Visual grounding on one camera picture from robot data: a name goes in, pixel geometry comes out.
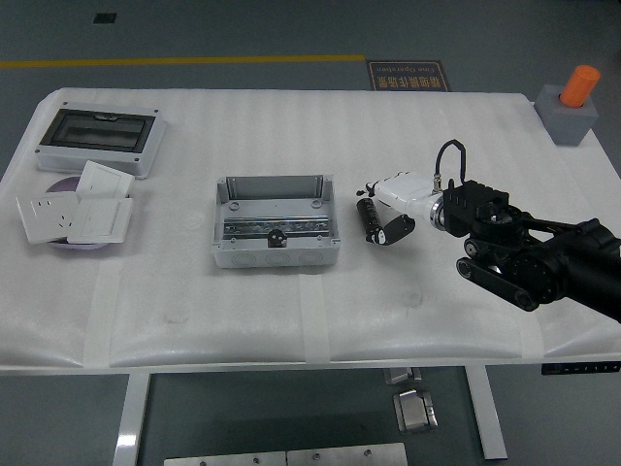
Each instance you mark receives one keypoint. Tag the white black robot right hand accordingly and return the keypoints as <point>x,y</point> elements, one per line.
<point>402,191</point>

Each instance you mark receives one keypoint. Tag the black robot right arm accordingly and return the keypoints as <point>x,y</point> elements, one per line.
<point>533,252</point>

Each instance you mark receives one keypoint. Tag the open grey junction box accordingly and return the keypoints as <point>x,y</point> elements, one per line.
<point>274,204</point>

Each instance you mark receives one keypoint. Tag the grey distribution box dark cover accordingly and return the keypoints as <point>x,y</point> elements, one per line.
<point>97,138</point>

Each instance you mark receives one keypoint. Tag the black floor sign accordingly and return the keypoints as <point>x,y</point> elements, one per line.
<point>408,76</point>

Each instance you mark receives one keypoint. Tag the small black round part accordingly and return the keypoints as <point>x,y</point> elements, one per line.
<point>276,238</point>

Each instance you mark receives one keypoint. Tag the white foam mat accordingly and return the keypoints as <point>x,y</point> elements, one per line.
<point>310,301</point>

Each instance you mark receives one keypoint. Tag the grey block holder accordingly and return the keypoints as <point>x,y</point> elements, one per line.
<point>567,116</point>

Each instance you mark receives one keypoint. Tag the orange cylinder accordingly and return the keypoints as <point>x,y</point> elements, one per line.
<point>578,86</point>

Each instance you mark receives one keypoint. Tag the silver metal foot block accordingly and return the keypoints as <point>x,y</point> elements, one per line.
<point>415,411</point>

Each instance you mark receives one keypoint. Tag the white table leg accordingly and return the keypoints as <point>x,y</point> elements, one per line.
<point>487,412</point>
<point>131,422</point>

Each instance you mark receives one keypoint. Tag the black table control panel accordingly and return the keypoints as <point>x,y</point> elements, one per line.
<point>582,368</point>

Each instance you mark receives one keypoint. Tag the purple round plate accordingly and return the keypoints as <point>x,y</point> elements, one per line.
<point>63,187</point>

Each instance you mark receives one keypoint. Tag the dark floor outlet cover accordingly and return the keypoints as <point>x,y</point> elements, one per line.
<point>104,18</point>

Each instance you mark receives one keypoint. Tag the metal mounting rail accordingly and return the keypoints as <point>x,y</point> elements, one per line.
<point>242,227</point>

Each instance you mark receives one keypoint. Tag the small silver metal bracket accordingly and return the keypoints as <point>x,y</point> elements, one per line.
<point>400,375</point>

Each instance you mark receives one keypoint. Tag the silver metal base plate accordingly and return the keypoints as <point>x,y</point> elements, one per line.
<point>347,456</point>
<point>225,459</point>

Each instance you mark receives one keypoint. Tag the white wall switch panel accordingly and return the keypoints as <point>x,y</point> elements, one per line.
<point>104,180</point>
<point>99,219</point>

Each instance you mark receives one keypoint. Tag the white wall socket panel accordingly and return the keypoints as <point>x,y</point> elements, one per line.
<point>48,216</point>

